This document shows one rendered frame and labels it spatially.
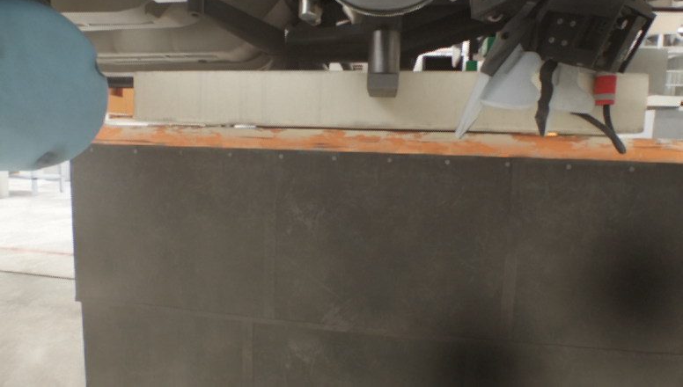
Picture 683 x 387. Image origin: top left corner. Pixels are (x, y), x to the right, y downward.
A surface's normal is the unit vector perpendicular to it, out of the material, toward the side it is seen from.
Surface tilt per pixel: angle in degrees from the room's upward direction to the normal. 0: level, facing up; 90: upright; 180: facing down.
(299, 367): 90
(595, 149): 90
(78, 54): 90
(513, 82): 63
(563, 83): 124
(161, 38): 106
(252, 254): 90
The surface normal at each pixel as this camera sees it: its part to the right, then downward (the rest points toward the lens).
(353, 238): -0.13, 0.08
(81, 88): 0.99, 0.04
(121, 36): -0.11, 0.37
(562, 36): -0.85, 0.07
